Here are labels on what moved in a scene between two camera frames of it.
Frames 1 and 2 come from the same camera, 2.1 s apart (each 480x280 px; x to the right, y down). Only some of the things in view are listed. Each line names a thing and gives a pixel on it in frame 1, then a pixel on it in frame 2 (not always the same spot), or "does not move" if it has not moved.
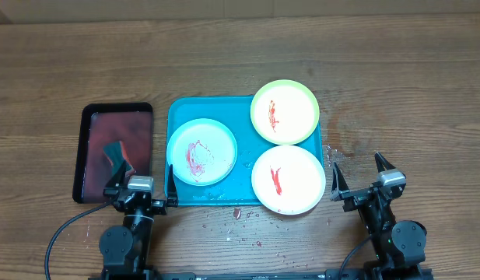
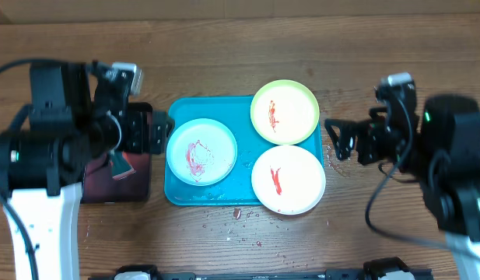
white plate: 289,180 does not move
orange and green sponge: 116,154 does not move
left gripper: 159,208 to 159,142
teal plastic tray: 235,114 does not move
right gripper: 359,197 to 366,138
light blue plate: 202,152 does not move
